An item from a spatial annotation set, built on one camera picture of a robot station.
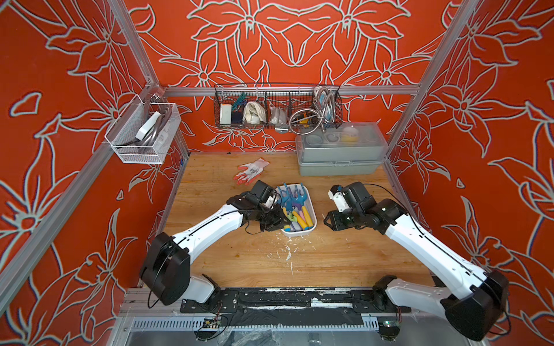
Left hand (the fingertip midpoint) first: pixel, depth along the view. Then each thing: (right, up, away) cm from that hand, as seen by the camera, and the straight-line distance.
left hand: (291, 222), depth 77 cm
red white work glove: (-19, +19, +33) cm, 42 cm away
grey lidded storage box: (+26, +29, +22) cm, 45 cm away
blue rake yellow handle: (+3, 0, +12) cm, 13 cm away
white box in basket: (-27, +44, +13) cm, 53 cm away
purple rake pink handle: (+5, +3, +17) cm, 18 cm away
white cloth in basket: (-15, +43, +12) cm, 48 cm away
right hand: (+12, +1, -2) cm, 13 cm away
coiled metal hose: (+8, +40, +10) cm, 42 cm away
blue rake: (+4, +7, +19) cm, 20 cm away
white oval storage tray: (+10, +3, +14) cm, 17 cm away
